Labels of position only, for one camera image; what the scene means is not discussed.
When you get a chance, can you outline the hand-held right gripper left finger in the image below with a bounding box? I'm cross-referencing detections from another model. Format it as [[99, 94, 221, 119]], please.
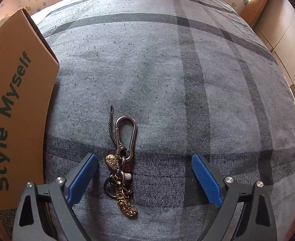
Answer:
[[12, 153, 99, 241]]

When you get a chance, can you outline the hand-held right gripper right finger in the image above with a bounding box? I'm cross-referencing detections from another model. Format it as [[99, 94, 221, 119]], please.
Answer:
[[191, 154, 278, 241]]

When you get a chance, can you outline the metal carabiner keychain with charms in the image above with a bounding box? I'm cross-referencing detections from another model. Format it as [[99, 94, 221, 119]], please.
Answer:
[[103, 105, 139, 218]]

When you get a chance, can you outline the brown cardboard box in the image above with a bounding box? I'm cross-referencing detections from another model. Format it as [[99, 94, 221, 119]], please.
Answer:
[[0, 7, 60, 241]]

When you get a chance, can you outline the grey plaid bed sheet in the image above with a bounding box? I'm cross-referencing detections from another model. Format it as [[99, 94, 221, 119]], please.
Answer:
[[31, 0, 295, 241]]

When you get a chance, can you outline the beige wardrobe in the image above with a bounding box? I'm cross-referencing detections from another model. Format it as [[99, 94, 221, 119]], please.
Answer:
[[253, 0, 295, 101]]

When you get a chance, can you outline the wooden frame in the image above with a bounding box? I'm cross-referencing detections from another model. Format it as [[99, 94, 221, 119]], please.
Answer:
[[239, 0, 275, 27]]

